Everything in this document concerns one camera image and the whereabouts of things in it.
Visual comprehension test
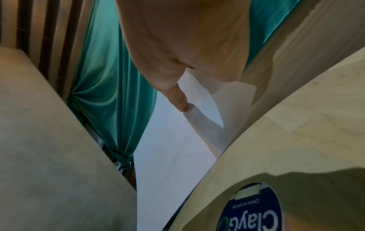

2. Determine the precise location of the person's right hand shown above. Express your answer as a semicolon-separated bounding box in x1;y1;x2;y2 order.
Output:
114;0;252;113

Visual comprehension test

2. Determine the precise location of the white paper sheet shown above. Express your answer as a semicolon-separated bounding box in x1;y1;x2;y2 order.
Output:
133;67;257;231

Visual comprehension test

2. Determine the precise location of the round wooden table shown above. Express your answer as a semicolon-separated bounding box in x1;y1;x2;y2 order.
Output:
162;46;365;231

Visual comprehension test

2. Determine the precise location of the green draped fabric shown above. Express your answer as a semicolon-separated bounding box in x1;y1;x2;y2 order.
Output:
66;0;302;173

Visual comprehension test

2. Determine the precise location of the wooden panel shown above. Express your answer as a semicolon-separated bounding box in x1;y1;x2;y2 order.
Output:
241;0;365;108

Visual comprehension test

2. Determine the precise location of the wooden slatted screen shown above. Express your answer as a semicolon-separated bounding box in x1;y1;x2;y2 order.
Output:
0;0;96;96

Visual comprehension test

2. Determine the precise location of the round blue sticker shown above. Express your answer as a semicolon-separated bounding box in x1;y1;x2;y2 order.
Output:
216;182;285;231

